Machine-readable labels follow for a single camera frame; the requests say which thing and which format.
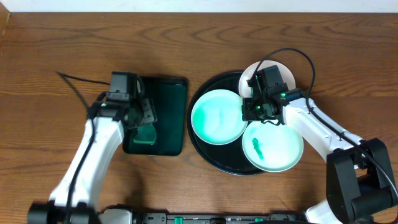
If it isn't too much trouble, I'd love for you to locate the green sponge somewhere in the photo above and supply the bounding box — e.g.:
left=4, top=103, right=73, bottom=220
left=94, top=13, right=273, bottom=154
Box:
left=133, top=124, right=157, bottom=145

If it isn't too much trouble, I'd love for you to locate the mint plate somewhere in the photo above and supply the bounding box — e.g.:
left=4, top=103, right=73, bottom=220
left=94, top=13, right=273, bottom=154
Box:
left=242, top=121, right=304, bottom=172
left=190, top=89, right=248, bottom=146

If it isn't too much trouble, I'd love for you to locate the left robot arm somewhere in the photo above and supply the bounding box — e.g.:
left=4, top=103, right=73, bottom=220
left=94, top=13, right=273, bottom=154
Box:
left=27, top=98, right=156, bottom=223

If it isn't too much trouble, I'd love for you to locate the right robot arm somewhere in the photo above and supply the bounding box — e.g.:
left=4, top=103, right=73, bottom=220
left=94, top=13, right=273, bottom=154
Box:
left=242, top=87, right=397, bottom=223

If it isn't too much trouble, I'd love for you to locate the black rectangular tray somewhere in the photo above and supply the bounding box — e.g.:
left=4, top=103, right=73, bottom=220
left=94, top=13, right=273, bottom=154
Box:
left=123, top=77, right=188, bottom=156

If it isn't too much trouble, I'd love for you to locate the black round tray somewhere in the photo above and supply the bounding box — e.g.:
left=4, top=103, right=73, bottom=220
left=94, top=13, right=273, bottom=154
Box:
left=187, top=71, right=265, bottom=175

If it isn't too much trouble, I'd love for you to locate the white plate top right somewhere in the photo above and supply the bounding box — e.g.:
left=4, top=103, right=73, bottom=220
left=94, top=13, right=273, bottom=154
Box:
left=238, top=60, right=296, bottom=98

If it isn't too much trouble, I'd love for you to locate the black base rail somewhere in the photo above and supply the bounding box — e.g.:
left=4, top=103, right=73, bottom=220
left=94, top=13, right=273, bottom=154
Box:
left=99, top=211, right=312, bottom=224

